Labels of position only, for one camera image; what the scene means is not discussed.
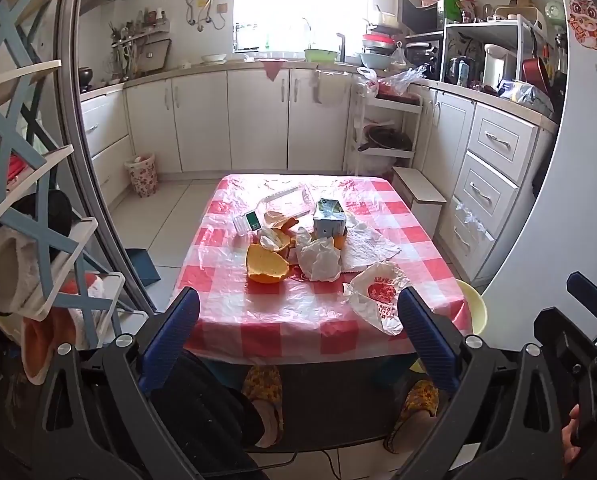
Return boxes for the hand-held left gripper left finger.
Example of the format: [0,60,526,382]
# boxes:
[28,287,202,480]

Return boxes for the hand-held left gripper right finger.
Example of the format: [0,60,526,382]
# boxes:
[397,287,562,480]

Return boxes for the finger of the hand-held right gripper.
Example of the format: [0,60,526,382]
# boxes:
[567,271,597,321]
[533,306,597,381]

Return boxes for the medium orange peel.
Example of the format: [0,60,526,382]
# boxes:
[258,227,295,253]

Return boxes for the clear plastic bottle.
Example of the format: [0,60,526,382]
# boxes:
[232,185,315,235]

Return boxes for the person's right hand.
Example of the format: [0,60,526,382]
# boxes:
[561,405,582,467]

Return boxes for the white red-print plastic bag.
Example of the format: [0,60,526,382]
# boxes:
[343,261,414,336]

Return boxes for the blue dustpan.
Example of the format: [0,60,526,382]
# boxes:
[124,247,162,291]

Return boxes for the floral yellow slipper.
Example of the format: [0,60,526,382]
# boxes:
[242,366,285,447]
[385,379,442,455]

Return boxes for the red checked tablecloth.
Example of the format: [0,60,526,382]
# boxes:
[183,174,474,366]

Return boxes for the red white shoe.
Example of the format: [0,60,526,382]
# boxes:
[60,272,110,352]

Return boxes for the white paper napkin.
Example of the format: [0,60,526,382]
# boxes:
[336,220,402,272]

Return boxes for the large orange peel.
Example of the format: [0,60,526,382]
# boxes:
[246,243,290,285]

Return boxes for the orange cloth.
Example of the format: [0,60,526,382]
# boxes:
[21,317,65,382]

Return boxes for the crumpled white tissue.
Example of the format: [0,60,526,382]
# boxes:
[296,227,342,282]

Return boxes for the white step stool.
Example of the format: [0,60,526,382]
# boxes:
[393,166,448,241]

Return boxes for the green white drink carton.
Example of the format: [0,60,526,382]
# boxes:
[312,199,348,241]

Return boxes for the floral waste bin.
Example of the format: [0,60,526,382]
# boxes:
[124,154,158,198]

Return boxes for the white drawer cabinet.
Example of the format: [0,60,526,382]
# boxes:
[437,91,559,282]

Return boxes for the black cloth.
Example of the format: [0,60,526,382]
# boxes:
[12,189,75,241]

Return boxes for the white fluffy slipper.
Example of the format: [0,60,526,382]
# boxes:
[0,225,46,313]

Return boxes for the black wok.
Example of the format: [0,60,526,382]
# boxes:
[357,125,413,153]

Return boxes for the silver foil bag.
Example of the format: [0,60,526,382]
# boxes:
[500,80,555,117]

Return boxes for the white trolley rack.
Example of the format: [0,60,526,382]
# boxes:
[347,72,424,177]

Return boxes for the red pan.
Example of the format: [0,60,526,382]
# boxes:
[522,56,550,90]

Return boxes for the white kitchen base cabinets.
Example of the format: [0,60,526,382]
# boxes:
[80,67,474,206]

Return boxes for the white water boiler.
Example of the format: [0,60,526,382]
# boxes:
[483,43,518,89]

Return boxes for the clear plastic bag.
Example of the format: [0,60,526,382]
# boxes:
[379,65,427,97]

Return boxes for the steel electric kettle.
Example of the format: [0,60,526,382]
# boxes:
[447,56,477,87]

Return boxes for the red white plastic bag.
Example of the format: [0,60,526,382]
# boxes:
[355,66,380,97]

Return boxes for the white hanging cloth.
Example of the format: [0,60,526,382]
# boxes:
[312,71,352,107]

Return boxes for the red tiger sticker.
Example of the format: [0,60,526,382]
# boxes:
[567,0,597,52]

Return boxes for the black toaster oven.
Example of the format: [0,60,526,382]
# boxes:
[405,32,447,79]

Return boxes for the white counter shelf rack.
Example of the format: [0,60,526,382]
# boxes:
[443,14,538,92]

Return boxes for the pink hanging cloth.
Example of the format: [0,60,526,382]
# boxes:
[257,59,287,82]

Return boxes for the stack of bowls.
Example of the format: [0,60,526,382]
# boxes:
[359,34,398,72]

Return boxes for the blue white shelf rack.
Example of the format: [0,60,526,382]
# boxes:
[0,0,149,351]

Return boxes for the black microwave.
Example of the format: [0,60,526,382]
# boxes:
[397,0,447,34]

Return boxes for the kitchen window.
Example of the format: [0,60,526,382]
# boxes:
[232,0,370,55]

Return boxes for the plastic bag on drawer handle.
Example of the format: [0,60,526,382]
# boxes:
[453,199,495,242]

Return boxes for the grey door frame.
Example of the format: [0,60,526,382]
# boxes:
[58,0,156,313]

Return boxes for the wall utensil rack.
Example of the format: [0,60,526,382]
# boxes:
[108,9,172,82]

